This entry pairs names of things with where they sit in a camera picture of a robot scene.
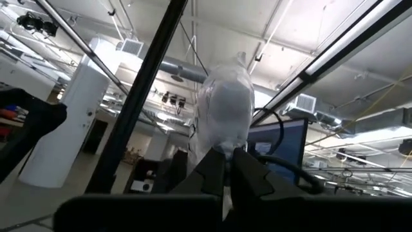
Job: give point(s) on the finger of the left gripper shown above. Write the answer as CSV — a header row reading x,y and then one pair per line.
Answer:
x,y
22,122

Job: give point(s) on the rig LED light bar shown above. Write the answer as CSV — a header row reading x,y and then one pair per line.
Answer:
x,y
354,35

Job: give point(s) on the black ceiling spotlights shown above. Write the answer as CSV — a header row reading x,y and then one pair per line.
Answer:
x,y
174,100

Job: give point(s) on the small white box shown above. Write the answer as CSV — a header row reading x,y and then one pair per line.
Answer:
x,y
140,186

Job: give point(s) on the grey round air duct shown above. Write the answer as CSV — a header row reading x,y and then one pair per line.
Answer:
x,y
180,69

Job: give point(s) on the monitor with blue screen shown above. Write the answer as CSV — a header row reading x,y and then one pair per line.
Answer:
x,y
289,148

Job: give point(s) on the white building column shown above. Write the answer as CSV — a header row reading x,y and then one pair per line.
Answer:
x,y
64,135

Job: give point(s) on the black ceiling fixture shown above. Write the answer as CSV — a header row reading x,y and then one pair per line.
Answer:
x,y
32,23

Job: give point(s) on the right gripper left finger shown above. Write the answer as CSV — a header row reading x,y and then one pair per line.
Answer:
x,y
209,177

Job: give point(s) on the thin overhead rig beam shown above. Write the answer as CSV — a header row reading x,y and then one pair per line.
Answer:
x,y
80,42

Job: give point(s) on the bagged cotton swabs black print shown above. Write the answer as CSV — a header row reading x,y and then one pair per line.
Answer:
x,y
225,109

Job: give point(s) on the white ceiling air vent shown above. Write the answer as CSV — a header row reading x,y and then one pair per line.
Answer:
x,y
301,106
130,47

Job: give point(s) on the black aluminium rig frame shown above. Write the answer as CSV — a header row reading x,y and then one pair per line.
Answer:
x,y
138,96

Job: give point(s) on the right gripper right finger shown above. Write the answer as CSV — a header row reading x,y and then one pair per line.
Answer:
x,y
248,183

